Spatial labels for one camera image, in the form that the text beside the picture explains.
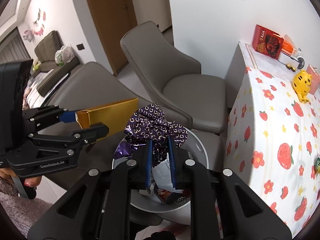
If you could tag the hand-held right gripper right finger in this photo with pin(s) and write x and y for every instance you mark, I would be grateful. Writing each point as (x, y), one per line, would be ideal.
(172, 161)

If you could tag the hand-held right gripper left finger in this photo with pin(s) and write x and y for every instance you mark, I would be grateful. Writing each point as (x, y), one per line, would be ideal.
(149, 161)

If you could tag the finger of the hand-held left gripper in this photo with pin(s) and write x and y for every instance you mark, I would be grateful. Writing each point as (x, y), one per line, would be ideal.
(47, 116)
(95, 131)

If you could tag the gold box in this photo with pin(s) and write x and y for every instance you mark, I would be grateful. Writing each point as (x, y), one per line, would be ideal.
(112, 115)

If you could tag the grey round bowl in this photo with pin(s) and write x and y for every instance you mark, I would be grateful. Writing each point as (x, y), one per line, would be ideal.
(198, 146)

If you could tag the purple foil wrapper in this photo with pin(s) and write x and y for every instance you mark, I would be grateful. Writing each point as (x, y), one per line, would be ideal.
(150, 122)

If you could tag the person's left forearm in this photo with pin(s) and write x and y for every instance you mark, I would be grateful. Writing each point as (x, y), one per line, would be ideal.
(20, 210)

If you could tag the person's left hand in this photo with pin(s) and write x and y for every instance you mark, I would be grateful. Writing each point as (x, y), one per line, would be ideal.
(32, 181)

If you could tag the floral blanket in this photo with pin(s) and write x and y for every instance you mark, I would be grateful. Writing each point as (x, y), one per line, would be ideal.
(32, 97)

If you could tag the red snack packet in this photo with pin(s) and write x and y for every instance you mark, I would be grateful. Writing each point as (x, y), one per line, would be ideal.
(163, 195)

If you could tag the grey cushion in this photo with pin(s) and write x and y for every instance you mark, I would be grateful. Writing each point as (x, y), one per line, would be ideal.
(55, 81)

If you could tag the grey leather chair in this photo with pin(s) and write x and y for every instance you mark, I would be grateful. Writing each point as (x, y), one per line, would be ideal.
(150, 55)
(100, 85)

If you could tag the grey curtain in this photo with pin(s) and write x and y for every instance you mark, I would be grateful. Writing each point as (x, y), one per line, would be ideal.
(12, 50)

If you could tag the white plastic bag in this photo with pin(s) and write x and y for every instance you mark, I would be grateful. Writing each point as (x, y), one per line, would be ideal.
(63, 55)

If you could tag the grey sofa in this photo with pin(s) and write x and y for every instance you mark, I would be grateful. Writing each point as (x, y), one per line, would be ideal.
(47, 45)

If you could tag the floral tablecloth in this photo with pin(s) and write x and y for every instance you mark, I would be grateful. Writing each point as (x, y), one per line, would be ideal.
(275, 130)

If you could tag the wooden door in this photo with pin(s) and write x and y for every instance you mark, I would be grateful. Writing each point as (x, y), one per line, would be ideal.
(107, 17)

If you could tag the green figurine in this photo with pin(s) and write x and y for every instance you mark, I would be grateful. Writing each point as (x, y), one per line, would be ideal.
(318, 165)

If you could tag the red printed box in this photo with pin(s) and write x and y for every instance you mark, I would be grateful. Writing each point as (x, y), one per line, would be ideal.
(265, 42)

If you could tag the yellow tiger toy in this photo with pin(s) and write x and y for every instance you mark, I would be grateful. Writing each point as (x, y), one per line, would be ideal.
(302, 82)

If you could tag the white small appliance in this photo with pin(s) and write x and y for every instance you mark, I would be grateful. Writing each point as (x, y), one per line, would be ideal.
(285, 58)

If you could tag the orange packet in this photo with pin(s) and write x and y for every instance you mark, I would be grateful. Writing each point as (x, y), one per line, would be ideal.
(287, 47)

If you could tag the pink box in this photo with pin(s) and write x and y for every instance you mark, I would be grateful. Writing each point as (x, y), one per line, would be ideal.
(315, 80)

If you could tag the black wall switch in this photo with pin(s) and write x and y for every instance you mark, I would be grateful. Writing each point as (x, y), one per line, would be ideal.
(80, 47)

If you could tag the pink wall decoration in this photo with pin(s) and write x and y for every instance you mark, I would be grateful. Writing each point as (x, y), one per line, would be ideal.
(37, 31)

